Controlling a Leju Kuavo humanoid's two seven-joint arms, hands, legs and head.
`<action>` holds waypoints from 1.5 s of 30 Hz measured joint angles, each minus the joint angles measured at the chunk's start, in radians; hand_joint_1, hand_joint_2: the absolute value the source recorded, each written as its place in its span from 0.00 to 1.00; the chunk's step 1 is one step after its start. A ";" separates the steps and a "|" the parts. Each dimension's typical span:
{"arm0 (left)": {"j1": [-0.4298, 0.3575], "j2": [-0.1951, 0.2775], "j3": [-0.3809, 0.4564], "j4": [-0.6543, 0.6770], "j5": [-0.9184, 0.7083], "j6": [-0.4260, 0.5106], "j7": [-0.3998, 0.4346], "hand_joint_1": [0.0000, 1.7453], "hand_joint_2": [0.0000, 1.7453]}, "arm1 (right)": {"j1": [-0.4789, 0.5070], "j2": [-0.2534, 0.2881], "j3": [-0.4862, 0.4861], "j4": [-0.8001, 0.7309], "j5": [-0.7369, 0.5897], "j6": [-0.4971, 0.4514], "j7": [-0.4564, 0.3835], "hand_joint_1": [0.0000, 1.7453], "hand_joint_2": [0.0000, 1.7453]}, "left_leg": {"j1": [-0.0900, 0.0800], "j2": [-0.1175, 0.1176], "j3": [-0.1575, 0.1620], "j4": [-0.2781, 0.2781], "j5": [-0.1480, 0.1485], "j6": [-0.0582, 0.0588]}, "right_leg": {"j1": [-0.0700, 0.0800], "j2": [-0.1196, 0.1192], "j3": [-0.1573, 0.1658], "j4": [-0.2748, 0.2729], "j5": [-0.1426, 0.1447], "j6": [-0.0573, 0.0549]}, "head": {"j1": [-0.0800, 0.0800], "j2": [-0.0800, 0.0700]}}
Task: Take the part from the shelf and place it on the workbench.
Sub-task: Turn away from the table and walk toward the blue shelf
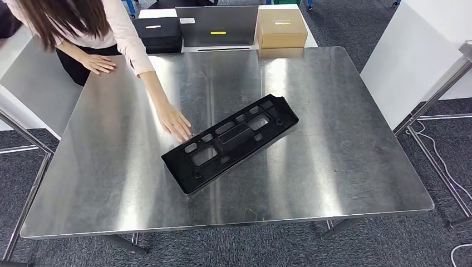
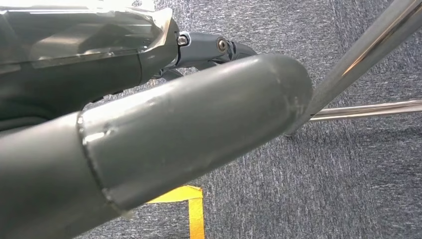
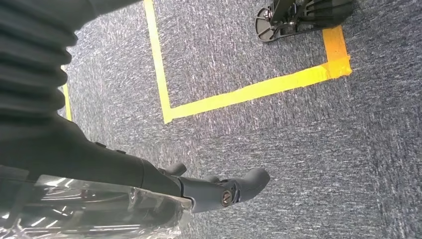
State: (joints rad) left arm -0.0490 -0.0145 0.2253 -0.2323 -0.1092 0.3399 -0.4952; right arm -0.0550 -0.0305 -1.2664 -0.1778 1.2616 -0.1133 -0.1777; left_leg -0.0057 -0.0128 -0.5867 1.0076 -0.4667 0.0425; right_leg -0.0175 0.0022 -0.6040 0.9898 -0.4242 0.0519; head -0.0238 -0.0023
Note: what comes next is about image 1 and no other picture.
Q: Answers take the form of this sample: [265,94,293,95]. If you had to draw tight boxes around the white power cable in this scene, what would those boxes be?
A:
[405,120,472,267]

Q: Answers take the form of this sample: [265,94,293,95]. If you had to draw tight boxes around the brown cardboard box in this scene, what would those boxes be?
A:
[256,8,308,50]

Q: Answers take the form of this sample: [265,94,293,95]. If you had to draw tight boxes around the dark maroon bag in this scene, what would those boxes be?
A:
[0,2,23,39]

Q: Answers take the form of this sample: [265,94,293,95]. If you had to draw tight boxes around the person's left hand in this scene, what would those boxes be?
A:
[156,103,193,142]

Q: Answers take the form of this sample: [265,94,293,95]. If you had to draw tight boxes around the white display table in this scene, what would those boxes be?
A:
[138,3,318,53]

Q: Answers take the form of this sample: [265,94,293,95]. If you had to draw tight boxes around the black zip case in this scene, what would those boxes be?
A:
[132,16,183,55]

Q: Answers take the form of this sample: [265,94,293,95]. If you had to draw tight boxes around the black plastic frame part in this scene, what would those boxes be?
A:
[161,93,300,196]

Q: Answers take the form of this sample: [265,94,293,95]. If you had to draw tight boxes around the person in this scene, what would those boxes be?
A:
[0,0,193,142]

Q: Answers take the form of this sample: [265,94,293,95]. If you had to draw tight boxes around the person's right hand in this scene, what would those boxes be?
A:
[79,54,117,76]

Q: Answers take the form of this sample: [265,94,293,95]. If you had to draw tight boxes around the stainless steel table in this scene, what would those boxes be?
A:
[0,110,54,267]
[20,46,435,255]
[392,40,472,229]

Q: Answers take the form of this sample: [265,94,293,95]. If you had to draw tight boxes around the grey flat case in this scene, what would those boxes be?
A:
[175,5,259,47]

